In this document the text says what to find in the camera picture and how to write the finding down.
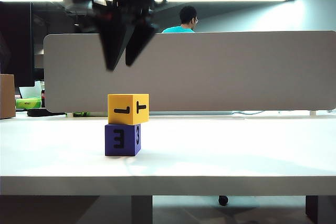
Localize purple letter block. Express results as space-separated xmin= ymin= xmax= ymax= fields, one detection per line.
xmin=104 ymin=123 xmax=142 ymax=157

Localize brown cardboard box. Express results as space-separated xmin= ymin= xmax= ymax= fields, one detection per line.
xmin=0 ymin=73 xmax=16 ymax=120

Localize gray table leg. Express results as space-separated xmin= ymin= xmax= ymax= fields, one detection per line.
xmin=131 ymin=195 xmax=154 ymax=224

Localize dark table leg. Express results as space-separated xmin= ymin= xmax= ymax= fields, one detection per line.
xmin=305 ymin=195 xmax=319 ymax=224

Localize yellow letter block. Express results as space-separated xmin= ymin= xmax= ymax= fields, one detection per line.
xmin=107 ymin=93 xmax=150 ymax=125

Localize white paper sheet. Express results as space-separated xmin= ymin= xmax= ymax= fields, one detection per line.
xmin=18 ymin=80 xmax=45 ymax=100

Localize green box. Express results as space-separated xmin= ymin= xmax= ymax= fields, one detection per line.
xmin=15 ymin=98 xmax=43 ymax=110

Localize person with dark hair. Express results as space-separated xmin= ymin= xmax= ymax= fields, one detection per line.
xmin=161 ymin=5 xmax=198 ymax=34

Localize black flat object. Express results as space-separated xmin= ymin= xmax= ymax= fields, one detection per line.
xmin=27 ymin=108 xmax=66 ymax=118

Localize gray desk divider panel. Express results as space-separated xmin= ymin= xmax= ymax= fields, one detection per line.
xmin=43 ymin=30 xmax=336 ymax=113

